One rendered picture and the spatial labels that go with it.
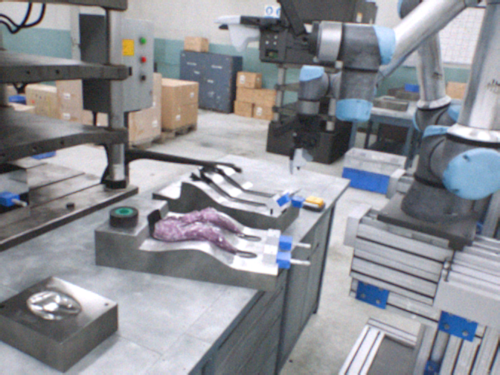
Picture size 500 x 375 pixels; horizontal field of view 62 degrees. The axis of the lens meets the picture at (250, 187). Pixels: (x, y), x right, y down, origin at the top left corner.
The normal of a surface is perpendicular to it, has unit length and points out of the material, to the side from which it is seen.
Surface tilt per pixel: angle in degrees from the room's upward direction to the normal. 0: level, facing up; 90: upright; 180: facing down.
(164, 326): 0
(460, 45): 90
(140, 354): 0
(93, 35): 90
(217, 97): 90
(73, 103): 91
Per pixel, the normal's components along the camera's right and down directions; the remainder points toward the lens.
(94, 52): -0.42, 0.26
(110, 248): -0.14, 0.32
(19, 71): 0.90, 0.22
